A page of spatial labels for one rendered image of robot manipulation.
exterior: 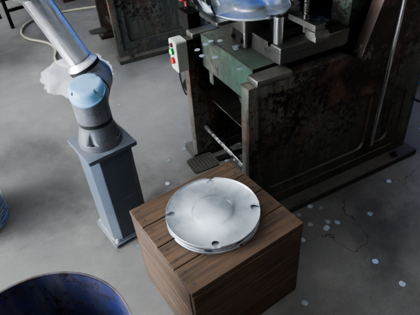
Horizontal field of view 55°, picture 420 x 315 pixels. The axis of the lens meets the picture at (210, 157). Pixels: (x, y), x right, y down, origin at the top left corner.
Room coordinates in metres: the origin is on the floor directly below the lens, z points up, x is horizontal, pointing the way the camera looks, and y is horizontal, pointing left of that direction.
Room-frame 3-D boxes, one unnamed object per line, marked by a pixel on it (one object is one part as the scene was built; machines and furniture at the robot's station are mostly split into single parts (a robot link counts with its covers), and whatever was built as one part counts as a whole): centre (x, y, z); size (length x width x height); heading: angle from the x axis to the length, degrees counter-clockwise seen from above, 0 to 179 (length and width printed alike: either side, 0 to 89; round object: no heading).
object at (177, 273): (0.86, 0.01, 0.18); 0.40 x 0.38 x 0.35; 121
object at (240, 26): (1.44, -0.15, 0.72); 0.25 x 0.14 x 0.14; 115
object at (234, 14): (1.46, -0.19, 0.78); 0.29 x 0.29 x 0.01
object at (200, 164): (1.46, -0.18, 0.14); 0.59 x 0.10 x 0.05; 115
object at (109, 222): (1.18, 0.38, 0.23); 0.19 x 0.19 x 0.45; 35
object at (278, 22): (1.30, -0.26, 0.75); 0.03 x 0.03 x 0.10; 25
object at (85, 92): (1.19, 0.38, 0.62); 0.13 x 0.12 x 0.14; 2
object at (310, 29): (1.36, -0.38, 0.76); 0.17 x 0.06 x 0.10; 25
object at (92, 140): (1.18, 0.38, 0.50); 0.15 x 0.15 x 0.10
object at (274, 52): (1.51, -0.30, 0.68); 0.45 x 0.30 x 0.06; 25
